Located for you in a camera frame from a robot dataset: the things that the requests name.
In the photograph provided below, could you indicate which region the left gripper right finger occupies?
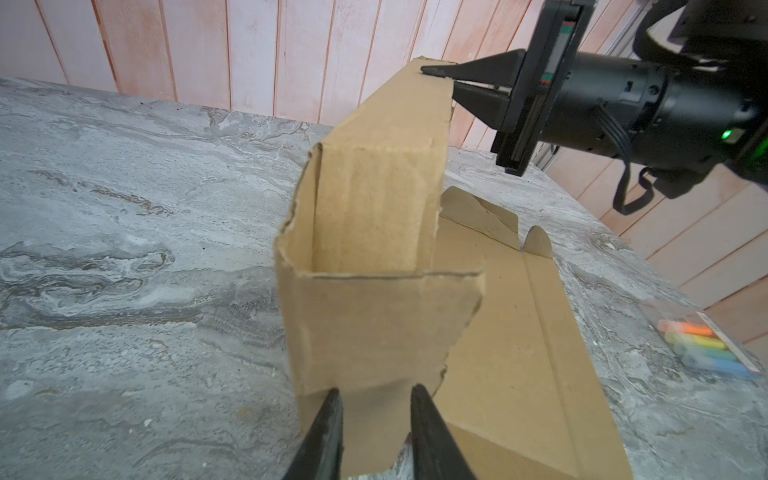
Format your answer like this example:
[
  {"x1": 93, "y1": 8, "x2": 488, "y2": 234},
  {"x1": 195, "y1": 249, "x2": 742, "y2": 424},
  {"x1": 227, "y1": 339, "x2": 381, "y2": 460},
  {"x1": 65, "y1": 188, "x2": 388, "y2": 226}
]
[{"x1": 410, "y1": 384, "x2": 476, "y2": 480}]

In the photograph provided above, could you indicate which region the pack of coloured markers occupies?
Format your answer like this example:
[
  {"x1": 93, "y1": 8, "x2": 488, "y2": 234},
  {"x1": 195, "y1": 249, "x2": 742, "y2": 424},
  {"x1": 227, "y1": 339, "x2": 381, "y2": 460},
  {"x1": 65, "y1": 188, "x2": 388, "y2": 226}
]
[{"x1": 640, "y1": 299, "x2": 763, "y2": 378}]

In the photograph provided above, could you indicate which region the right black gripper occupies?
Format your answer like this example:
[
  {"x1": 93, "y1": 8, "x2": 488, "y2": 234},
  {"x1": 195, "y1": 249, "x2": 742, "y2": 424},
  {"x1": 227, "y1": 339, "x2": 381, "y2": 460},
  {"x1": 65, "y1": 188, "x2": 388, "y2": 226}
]
[{"x1": 421, "y1": 1, "x2": 762, "y2": 177}]

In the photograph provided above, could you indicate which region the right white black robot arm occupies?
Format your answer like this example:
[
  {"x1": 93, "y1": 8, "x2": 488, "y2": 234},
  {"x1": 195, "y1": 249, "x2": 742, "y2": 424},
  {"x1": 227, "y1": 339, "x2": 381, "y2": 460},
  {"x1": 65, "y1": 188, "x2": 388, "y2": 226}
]
[{"x1": 423, "y1": 1, "x2": 767, "y2": 184}]

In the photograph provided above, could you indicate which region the brown cardboard box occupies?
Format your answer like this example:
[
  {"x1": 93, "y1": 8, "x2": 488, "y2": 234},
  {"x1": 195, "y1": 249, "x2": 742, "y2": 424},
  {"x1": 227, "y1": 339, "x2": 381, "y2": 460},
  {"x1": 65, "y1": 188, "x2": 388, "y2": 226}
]
[{"x1": 274, "y1": 57, "x2": 632, "y2": 479}]

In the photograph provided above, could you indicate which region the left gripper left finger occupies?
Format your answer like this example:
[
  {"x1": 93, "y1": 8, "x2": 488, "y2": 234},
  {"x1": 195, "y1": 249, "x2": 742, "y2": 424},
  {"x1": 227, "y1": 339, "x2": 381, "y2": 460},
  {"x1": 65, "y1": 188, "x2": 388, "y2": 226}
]
[{"x1": 282, "y1": 388, "x2": 344, "y2": 480}]

